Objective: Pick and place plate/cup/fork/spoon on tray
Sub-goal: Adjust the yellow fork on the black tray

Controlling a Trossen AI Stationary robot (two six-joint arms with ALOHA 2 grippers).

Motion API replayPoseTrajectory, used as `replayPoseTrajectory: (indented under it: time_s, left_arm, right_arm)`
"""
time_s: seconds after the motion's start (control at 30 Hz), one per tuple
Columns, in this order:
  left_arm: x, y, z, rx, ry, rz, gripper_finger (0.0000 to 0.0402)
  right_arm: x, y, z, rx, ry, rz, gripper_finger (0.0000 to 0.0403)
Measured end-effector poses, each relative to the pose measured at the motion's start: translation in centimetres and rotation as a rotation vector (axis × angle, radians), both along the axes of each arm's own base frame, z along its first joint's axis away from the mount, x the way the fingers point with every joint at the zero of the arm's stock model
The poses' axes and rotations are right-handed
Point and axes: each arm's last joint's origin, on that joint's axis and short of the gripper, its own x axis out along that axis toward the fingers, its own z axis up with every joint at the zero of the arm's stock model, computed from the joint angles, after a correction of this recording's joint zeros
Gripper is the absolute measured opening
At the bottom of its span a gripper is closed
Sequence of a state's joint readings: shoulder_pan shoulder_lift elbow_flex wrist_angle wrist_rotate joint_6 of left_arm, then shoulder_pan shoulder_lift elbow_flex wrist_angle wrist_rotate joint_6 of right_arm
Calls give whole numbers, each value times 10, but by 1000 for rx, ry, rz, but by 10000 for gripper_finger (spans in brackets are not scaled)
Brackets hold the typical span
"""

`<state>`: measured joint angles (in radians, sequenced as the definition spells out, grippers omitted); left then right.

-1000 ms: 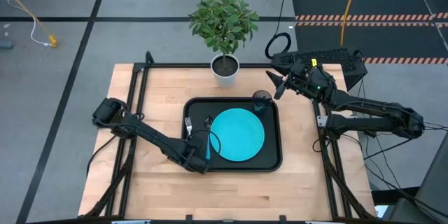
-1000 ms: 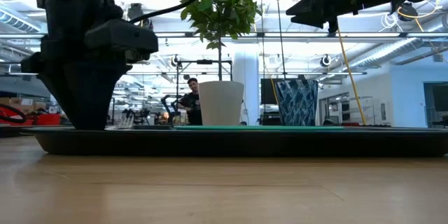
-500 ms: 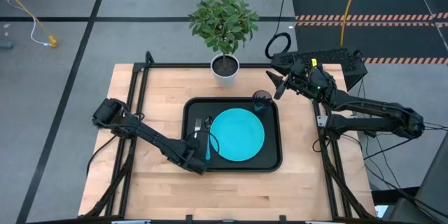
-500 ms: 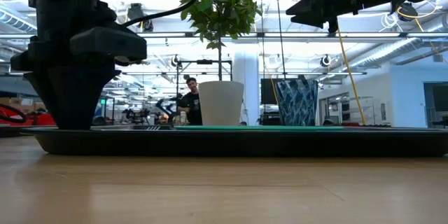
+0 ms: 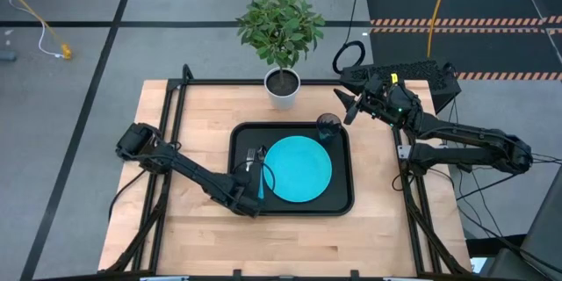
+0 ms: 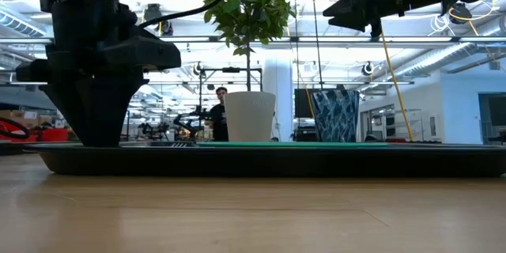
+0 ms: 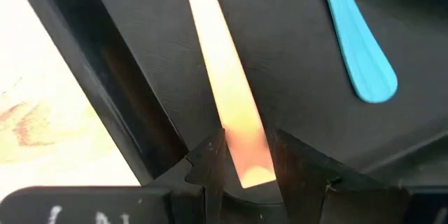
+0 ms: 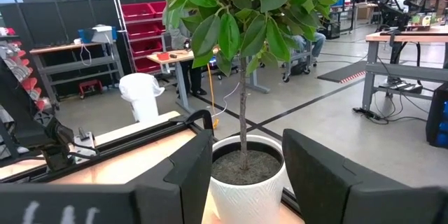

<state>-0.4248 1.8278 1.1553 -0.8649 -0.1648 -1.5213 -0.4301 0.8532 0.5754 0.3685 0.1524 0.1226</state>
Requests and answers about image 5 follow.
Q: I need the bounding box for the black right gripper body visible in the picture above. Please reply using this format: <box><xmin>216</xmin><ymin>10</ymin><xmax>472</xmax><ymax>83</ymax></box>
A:
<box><xmin>359</xmin><ymin>74</ymin><xmax>423</xmax><ymax>127</ymax></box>

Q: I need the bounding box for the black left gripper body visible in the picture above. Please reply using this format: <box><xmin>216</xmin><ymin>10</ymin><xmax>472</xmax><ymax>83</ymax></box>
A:
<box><xmin>221</xmin><ymin>170</ymin><xmax>264</xmax><ymax>220</ymax></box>

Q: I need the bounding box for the dark translucent cup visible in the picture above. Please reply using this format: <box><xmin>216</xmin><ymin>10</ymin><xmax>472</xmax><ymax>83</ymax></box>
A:
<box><xmin>315</xmin><ymin>112</ymin><xmax>343</xmax><ymax>144</ymax></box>

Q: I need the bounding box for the spoon with blue handle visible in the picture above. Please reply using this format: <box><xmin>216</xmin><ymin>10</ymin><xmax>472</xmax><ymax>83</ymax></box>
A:
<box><xmin>256</xmin><ymin>144</ymin><xmax>269</xmax><ymax>201</ymax></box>

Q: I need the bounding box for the teal round plate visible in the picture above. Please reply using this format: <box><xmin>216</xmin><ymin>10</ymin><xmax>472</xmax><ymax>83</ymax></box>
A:
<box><xmin>263</xmin><ymin>135</ymin><xmax>334</xmax><ymax>204</ymax></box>

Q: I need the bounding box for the black plastic tray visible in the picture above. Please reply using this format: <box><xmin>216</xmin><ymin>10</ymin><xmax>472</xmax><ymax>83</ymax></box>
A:
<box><xmin>227</xmin><ymin>121</ymin><xmax>356</xmax><ymax>218</ymax></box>

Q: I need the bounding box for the black perforated box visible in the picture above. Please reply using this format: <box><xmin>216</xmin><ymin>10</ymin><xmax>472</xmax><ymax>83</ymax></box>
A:
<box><xmin>340</xmin><ymin>59</ymin><xmax>462</xmax><ymax>113</ymax></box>

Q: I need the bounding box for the green plant in white pot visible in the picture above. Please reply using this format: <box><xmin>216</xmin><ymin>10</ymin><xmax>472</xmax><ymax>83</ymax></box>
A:
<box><xmin>235</xmin><ymin>0</ymin><xmax>328</xmax><ymax>112</ymax></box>

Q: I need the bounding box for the black mat hazard-striped edge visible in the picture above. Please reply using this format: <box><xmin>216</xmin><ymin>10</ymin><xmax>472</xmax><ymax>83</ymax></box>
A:
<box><xmin>368</xmin><ymin>27</ymin><xmax>562</xmax><ymax>82</ymax></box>
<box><xmin>364</xmin><ymin>0</ymin><xmax>562</xmax><ymax>26</ymax></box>

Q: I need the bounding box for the dark grey equipment case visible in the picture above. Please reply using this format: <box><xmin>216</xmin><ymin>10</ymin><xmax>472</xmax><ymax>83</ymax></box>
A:
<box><xmin>486</xmin><ymin>164</ymin><xmax>562</xmax><ymax>281</ymax></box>

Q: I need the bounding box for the black left wrist camera cable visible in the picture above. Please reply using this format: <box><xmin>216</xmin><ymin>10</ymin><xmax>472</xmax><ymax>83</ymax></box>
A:
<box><xmin>231</xmin><ymin>160</ymin><xmax>277</xmax><ymax>197</ymax></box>

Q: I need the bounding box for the black coiled floor cable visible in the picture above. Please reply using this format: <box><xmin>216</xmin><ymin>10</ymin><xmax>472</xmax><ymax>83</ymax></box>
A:
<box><xmin>332</xmin><ymin>0</ymin><xmax>366</xmax><ymax>76</ymax></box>

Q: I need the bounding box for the yellow floor cable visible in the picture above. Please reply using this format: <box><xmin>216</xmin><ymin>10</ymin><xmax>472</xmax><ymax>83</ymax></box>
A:
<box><xmin>426</xmin><ymin>0</ymin><xmax>454</xmax><ymax>59</ymax></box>

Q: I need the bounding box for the black metal table frame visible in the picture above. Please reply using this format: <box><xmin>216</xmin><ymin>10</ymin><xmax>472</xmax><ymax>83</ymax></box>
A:
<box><xmin>98</xmin><ymin>63</ymin><xmax>473</xmax><ymax>281</ymax></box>

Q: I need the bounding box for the black left arm base cable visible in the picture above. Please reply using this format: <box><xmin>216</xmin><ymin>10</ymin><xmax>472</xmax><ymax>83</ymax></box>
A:
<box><xmin>108</xmin><ymin>169</ymin><xmax>148</xmax><ymax>223</ymax></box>

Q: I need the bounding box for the yellow cable with plug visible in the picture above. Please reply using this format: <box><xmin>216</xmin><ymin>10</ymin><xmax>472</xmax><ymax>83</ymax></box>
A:
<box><xmin>0</xmin><ymin>0</ymin><xmax>72</xmax><ymax>61</ymax></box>

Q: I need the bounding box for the white floor cable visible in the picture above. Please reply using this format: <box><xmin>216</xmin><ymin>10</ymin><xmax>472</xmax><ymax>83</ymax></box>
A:
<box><xmin>7</xmin><ymin>0</ymin><xmax>62</xmax><ymax>59</ymax></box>

